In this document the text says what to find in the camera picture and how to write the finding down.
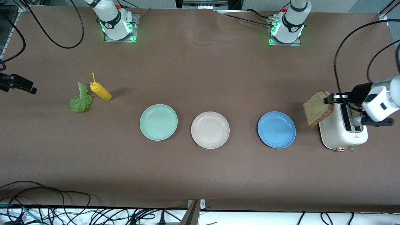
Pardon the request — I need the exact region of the brown bread slice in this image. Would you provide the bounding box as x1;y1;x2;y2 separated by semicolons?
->
349;105;364;128
302;91;333;128

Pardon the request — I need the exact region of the green lettuce leaf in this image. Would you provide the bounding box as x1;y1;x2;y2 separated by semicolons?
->
69;82;93;113

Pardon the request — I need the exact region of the beige plate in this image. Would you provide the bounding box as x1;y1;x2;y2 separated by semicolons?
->
191;112;230;149

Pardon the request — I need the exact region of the blue plate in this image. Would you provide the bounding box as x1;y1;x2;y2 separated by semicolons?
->
257;111;297;149

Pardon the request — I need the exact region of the mint green plate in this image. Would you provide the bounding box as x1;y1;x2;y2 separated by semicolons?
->
139;104;178;141

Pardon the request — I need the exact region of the white two-slot toaster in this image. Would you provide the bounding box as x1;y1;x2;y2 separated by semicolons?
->
317;102;368;152

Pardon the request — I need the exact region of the yellow mustard squeeze bottle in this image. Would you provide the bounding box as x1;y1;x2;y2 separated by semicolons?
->
90;72;112;101

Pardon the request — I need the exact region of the black and silver control box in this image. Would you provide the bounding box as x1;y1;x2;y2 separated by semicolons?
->
175;0;243;11

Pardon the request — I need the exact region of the dark metal profile bar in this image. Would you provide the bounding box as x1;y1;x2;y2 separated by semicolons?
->
179;200;200;225

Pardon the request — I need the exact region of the grey metal base plate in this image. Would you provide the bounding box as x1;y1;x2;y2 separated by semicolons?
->
104;13;140;43
268;17;302;47

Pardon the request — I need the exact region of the teal cable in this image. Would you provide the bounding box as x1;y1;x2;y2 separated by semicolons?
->
0;203;43;225

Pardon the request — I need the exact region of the black braided cable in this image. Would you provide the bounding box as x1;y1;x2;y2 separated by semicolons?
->
222;12;272;27

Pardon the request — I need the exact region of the small metal bracket plate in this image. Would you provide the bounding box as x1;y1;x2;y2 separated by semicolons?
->
187;199;207;210

